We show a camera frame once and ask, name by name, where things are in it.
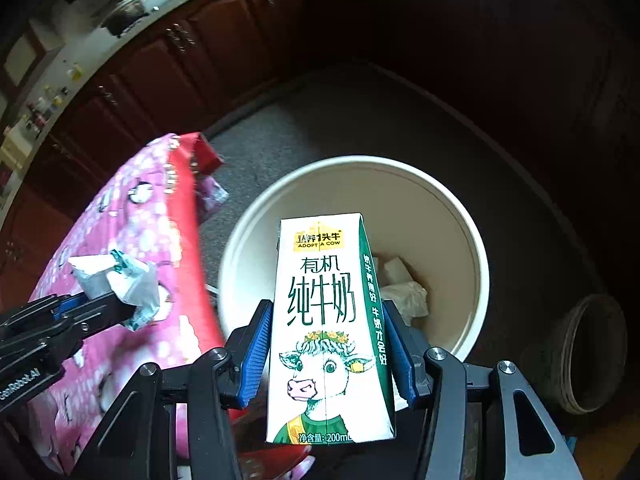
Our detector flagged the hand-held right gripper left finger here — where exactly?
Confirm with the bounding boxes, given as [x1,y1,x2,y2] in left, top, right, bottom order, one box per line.
[72,300,274,480]

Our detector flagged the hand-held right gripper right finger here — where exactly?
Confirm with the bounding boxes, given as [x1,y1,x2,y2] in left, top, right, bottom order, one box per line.
[381,300,583,480]

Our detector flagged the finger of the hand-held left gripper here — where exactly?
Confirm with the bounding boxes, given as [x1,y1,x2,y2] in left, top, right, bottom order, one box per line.
[0,293,85,333]
[62,289,139,334]

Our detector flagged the white teal plastic wrapper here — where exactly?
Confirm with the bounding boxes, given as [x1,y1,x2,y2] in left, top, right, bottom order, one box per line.
[66,249,162,332]

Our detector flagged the white tissue paper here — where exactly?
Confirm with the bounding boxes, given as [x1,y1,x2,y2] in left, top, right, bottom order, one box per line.
[384,281,432,319]

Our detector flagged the green white milk carton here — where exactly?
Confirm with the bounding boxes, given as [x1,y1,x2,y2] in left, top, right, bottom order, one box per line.
[264,211,397,447]

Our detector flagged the white round bucket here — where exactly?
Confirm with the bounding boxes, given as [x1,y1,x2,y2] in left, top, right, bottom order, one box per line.
[216,156,490,413]

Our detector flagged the pink penguin printed tablecloth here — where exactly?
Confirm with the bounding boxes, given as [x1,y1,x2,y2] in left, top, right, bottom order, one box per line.
[25,132,223,480]

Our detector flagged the red under cloth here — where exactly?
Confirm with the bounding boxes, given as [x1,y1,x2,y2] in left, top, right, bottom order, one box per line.
[167,132,321,463]

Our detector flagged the crumpled foil wrapper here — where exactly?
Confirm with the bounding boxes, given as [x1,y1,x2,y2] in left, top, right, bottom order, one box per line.
[199,174,230,217]

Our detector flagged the cream plastic canister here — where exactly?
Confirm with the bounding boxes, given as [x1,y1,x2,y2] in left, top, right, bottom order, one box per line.
[0,115,32,162]

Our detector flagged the red packet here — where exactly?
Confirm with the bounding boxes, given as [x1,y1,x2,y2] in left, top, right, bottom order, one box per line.
[189,132,224,175]

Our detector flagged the dark wooden lower cabinets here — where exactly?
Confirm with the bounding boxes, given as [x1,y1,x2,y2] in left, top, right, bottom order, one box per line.
[0,0,361,281]

